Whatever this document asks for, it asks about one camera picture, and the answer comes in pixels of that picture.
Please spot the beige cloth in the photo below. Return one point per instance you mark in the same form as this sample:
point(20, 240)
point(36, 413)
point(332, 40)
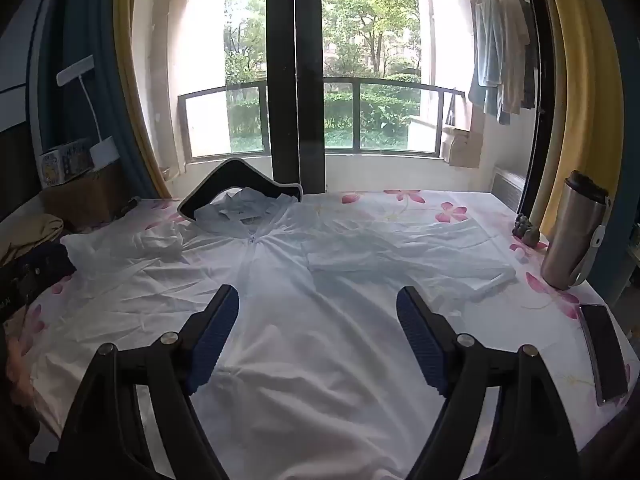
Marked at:
point(30, 232)

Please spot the steel travel tumbler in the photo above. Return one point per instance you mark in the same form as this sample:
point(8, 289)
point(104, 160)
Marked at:
point(570, 240)

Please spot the white power strip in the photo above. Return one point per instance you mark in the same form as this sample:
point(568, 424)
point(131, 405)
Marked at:
point(75, 70)

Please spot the white washing machine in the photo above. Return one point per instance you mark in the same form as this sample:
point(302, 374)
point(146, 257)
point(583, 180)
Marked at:
point(507, 187)

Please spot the light blue hanging garment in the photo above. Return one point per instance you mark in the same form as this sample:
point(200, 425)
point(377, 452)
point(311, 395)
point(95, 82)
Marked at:
point(487, 50)

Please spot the black sliding door frame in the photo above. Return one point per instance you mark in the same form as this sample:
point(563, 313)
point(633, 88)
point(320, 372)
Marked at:
point(295, 85)
point(542, 110)

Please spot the white adapter box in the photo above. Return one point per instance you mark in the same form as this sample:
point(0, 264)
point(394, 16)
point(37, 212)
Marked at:
point(104, 152)

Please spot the floral white bedsheet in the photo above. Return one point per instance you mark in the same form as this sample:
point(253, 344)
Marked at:
point(450, 210)

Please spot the grey hanging rag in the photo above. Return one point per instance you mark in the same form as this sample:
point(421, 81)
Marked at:
point(451, 107)

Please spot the beige hanging garment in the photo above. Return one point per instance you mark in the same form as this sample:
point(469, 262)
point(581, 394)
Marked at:
point(512, 60)

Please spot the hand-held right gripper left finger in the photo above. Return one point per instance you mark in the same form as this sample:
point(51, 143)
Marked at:
point(215, 340)

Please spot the black smartphone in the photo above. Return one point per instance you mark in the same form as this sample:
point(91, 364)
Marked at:
point(602, 350)

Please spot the black chair back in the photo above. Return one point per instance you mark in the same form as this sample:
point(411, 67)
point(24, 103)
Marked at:
point(240, 175)

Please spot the brown cardboard box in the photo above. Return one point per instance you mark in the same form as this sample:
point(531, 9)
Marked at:
point(90, 195)

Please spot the small dark figurine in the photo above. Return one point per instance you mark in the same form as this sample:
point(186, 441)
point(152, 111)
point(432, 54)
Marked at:
point(527, 232)

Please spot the balcony cardboard boxes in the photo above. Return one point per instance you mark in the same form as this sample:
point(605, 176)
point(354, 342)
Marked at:
point(462, 150)

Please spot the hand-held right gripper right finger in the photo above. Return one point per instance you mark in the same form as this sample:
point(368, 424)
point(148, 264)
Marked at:
point(422, 340)

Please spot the white hooded zip jacket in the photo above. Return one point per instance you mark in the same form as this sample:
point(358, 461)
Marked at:
point(320, 310)

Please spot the yellow curtain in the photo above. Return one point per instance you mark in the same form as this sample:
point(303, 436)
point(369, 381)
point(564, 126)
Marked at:
point(585, 110)
point(122, 60)

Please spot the dark balcony railing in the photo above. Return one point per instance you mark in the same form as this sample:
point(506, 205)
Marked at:
point(356, 110)

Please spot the printed cartoon box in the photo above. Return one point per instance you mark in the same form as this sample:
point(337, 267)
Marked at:
point(62, 162)

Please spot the dark hanging garment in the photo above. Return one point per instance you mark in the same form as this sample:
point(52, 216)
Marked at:
point(529, 60)

